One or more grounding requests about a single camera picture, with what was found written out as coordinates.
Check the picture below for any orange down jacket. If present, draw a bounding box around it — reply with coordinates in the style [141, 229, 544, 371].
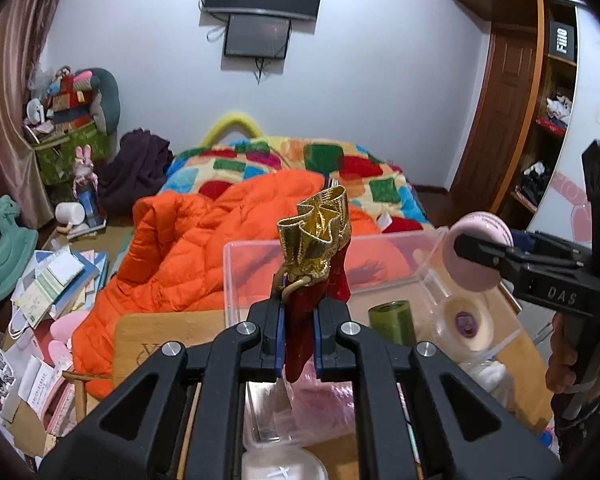
[71, 169, 416, 401]

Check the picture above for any clear plastic storage bin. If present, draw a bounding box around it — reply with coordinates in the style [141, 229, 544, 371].
[223, 228, 521, 450]

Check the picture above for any green storage box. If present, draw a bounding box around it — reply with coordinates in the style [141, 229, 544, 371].
[33, 122, 110, 185]

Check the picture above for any colourful patchwork blanket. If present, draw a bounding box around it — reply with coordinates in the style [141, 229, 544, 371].
[161, 136, 429, 232]

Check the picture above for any pink bunny figurine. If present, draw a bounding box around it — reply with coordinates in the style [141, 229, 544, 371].
[72, 144, 98, 217]

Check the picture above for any pile of plush toys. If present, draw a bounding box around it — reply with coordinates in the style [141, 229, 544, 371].
[23, 66, 121, 136]

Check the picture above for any white cabinet door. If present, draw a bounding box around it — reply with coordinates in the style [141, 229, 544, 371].
[529, 6, 600, 246]

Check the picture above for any teal plush rocking horse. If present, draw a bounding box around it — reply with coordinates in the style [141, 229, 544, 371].
[0, 195, 38, 301]

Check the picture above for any wooden shelf cabinet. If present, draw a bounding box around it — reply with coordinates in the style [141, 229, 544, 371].
[444, 0, 581, 229]

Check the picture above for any wooden door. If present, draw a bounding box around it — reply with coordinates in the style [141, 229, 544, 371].
[451, 24, 538, 216]

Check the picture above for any white mug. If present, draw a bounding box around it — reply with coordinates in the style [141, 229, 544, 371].
[55, 202, 85, 226]

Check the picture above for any yellow neck pillow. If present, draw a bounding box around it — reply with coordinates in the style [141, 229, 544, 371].
[200, 112, 263, 148]

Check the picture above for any right hand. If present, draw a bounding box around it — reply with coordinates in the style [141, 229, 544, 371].
[545, 313, 600, 402]

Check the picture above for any black FiiO box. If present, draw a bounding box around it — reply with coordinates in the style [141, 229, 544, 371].
[547, 21, 577, 63]

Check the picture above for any small wall monitor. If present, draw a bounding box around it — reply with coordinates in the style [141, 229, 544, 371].
[223, 14, 291, 61]

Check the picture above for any pink striped curtain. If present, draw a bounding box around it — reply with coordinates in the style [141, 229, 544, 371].
[0, 0, 59, 230]

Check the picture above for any pink round case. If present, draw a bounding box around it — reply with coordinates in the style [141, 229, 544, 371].
[442, 211, 514, 292]

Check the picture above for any cream tissue roll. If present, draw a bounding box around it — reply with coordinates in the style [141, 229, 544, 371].
[436, 296, 494, 361]

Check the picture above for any red gold drawstring pouch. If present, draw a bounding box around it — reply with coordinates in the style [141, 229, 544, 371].
[273, 185, 352, 382]

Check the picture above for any white drawstring pouch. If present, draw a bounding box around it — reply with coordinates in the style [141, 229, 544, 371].
[460, 360, 515, 408]

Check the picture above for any purple dark clothing heap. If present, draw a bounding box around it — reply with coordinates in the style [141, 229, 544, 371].
[97, 129, 174, 216]

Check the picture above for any pile of books and papers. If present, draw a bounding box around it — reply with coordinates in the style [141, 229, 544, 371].
[10, 245, 108, 333]

